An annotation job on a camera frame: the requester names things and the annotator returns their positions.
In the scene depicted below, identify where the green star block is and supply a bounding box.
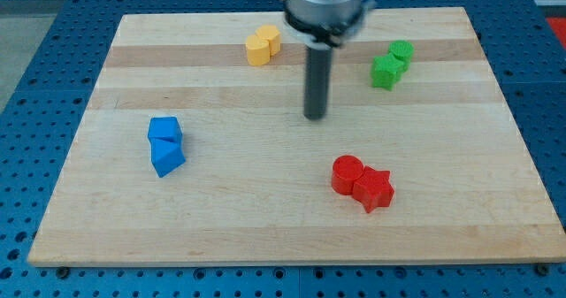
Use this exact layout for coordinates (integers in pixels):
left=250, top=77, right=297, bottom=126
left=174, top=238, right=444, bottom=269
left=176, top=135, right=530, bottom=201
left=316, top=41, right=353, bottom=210
left=370, top=54, right=404, bottom=91

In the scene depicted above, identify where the yellow heart block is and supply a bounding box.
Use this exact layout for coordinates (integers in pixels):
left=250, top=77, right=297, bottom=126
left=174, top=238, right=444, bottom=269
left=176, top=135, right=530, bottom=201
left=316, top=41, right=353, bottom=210
left=245, top=34, right=271, bottom=66

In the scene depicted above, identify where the green circle block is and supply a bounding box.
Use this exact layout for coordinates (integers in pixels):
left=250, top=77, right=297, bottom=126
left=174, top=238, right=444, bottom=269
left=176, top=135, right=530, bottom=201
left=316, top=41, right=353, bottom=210
left=388, top=40, right=415, bottom=72

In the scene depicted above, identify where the yellow hexagon block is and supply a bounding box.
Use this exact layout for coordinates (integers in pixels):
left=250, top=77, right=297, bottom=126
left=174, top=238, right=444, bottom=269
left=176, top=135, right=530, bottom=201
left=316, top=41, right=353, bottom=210
left=256, top=25, right=281, bottom=57

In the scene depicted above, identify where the blue cube block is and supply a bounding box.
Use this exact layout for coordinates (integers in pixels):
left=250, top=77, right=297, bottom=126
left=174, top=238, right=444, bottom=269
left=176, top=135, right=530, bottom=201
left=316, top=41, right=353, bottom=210
left=147, top=117, right=183, bottom=143

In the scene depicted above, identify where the red star block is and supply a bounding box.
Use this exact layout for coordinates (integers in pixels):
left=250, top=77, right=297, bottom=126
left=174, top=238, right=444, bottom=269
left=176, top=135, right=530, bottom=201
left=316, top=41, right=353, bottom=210
left=352, top=166, right=394, bottom=213

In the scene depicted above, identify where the blue triangle block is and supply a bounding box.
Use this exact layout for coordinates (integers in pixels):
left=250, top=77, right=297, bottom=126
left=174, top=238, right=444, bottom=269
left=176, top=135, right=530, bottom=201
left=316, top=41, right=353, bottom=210
left=149, top=138, right=186, bottom=178

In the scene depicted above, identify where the wooden board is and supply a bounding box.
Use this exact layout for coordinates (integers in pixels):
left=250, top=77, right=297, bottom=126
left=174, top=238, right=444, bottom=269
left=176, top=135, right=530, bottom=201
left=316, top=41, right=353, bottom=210
left=28, top=7, right=565, bottom=267

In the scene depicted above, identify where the red circle block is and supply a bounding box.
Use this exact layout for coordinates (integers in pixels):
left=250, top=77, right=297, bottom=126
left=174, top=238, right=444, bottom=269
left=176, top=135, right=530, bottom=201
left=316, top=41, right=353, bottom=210
left=331, top=155, right=364, bottom=195

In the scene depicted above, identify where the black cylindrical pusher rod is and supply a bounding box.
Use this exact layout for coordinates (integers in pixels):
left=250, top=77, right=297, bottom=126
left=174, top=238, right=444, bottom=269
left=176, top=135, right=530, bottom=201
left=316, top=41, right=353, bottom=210
left=303, top=48, right=333, bottom=120

